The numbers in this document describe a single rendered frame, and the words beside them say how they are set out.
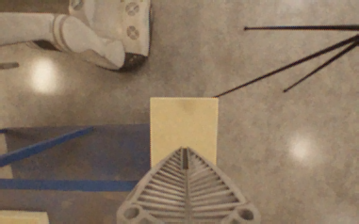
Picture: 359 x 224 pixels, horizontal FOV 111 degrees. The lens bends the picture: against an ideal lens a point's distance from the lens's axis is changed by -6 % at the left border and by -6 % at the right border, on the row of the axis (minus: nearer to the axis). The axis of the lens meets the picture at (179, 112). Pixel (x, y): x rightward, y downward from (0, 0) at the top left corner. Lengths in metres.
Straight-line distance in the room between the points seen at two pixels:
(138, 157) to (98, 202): 0.80
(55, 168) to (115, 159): 0.55
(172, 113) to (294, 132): 1.60
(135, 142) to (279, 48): 1.55
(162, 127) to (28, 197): 0.38
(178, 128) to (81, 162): 1.22
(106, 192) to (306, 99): 1.76
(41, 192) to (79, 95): 1.27
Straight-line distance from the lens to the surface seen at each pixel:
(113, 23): 1.24
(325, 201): 2.39
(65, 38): 0.76
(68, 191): 0.43
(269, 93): 1.56
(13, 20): 0.70
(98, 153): 1.30
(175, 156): 0.16
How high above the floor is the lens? 1.31
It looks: 83 degrees down
